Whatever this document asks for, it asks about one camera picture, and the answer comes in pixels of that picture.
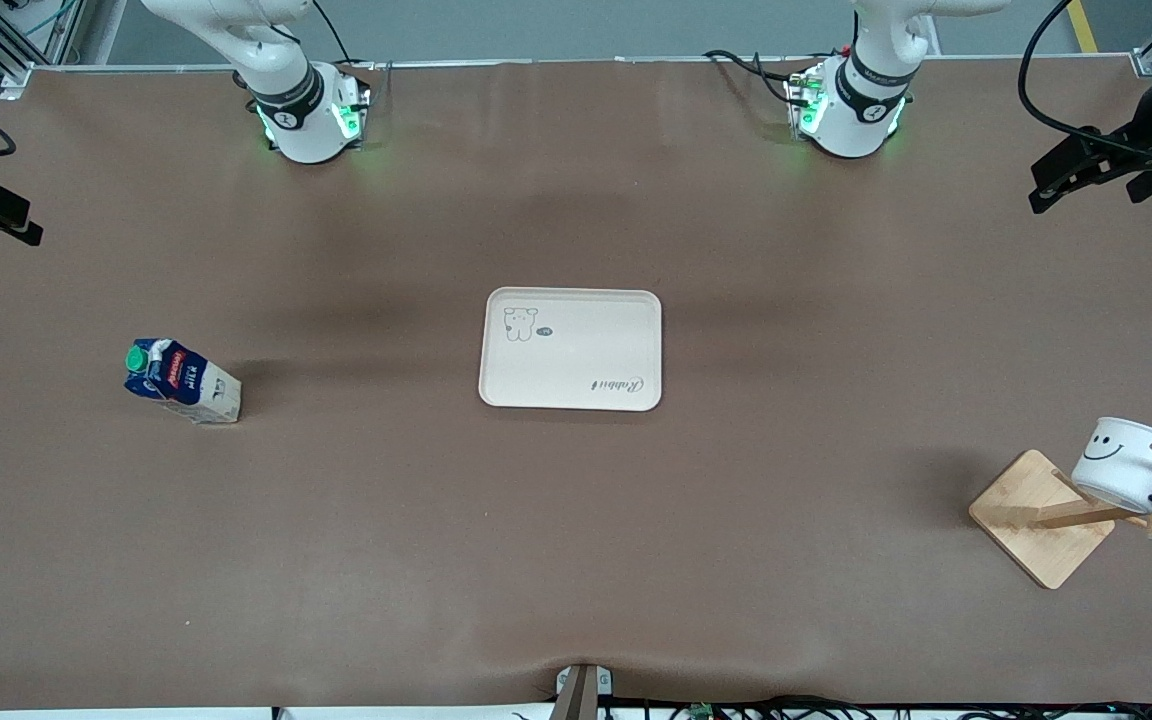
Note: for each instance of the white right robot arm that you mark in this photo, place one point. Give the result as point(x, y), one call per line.
point(298, 110)

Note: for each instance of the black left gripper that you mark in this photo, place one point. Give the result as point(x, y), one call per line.
point(1139, 145)

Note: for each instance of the blue milk carton green cap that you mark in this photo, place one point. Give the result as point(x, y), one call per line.
point(184, 384)

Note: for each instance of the wooden mug rack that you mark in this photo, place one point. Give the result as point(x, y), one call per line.
point(1041, 520)

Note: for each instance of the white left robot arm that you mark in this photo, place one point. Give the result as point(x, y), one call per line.
point(851, 112)

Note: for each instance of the green terminal connector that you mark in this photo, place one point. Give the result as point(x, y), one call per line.
point(702, 712)

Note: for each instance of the cream rabbit print tray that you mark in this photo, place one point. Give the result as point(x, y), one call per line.
point(570, 348)

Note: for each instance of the metal table edge bracket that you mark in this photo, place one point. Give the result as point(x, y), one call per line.
point(582, 690)

